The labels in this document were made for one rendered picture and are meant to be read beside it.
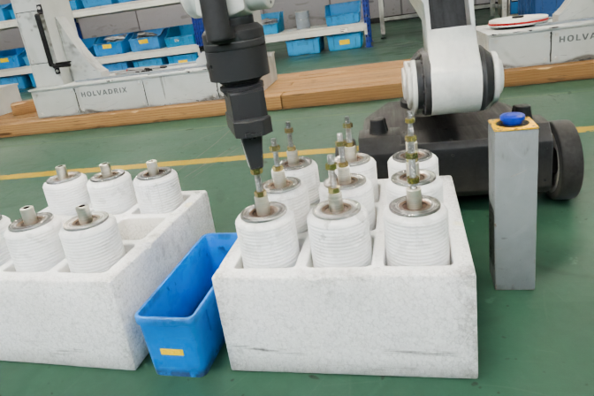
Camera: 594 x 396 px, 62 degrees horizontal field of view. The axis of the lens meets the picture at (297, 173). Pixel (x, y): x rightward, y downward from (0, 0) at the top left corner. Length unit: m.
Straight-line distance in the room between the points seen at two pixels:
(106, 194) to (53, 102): 2.32
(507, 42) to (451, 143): 1.63
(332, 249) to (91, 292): 0.41
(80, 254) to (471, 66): 0.84
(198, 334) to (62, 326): 0.26
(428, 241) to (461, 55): 0.51
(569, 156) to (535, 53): 1.62
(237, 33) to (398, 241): 0.37
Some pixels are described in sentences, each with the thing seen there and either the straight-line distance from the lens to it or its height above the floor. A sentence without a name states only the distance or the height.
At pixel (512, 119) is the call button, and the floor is 0.33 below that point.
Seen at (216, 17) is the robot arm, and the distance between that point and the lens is 0.67.
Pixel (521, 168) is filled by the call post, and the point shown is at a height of 0.24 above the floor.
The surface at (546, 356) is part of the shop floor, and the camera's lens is 0.90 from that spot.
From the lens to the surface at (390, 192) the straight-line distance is 0.86.
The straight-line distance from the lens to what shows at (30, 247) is 0.99.
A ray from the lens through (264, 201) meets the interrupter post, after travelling 0.79.
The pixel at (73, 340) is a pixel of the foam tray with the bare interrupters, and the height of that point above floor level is 0.06.
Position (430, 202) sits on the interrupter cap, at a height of 0.25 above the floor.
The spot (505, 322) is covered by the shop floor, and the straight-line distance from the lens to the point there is 0.96.
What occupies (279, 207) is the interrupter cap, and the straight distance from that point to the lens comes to 0.81.
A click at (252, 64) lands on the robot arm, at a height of 0.49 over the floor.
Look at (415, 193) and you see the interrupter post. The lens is 0.75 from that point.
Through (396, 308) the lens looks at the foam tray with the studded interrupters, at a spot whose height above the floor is 0.13.
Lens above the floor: 0.56
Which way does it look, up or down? 19 degrees down
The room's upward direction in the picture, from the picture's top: 8 degrees counter-clockwise
